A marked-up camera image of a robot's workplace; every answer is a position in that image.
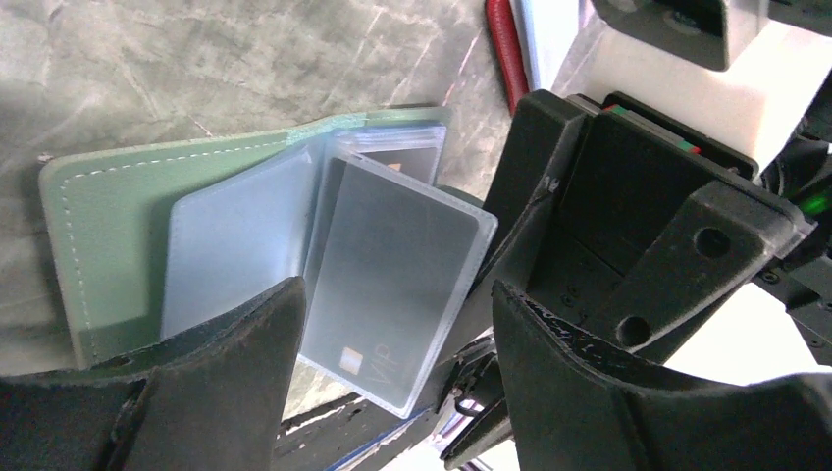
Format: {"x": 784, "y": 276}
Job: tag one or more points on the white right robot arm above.
{"x": 754, "y": 76}

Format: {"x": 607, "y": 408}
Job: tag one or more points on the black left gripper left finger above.
{"x": 209, "y": 398}

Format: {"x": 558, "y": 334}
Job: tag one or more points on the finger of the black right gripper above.
{"x": 476, "y": 390}

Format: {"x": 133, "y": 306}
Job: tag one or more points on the black vip card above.
{"x": 390, "y": 263}

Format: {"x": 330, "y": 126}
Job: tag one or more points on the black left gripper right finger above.
{"x": 577, "y": 402}

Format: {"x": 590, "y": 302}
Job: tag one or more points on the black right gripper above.
{"x": 657, "y": 228}

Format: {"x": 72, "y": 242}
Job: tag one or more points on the green card holder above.
{"x": 152, "y": 240}

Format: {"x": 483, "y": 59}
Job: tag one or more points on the red card holder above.
{"x": 531, "y": 40}

